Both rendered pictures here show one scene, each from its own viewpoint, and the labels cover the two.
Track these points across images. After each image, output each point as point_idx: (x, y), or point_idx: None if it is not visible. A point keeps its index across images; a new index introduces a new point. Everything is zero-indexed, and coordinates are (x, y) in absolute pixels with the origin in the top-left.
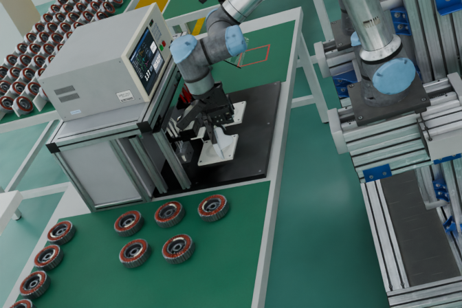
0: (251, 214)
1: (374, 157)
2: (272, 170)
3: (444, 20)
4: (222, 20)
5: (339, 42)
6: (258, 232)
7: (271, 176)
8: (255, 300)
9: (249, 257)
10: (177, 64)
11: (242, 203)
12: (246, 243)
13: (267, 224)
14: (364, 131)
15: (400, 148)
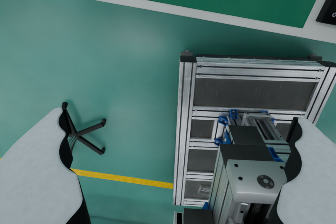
0: None
1: (218, 172)
2: (326, 33)
3: None
4: None
5: None
6: (195, 1)
7: (312, 29)
8: None
9: None
10: None
11: None
12: None
13: (207, 17)
14: (226, 208)
15: (214, 194)
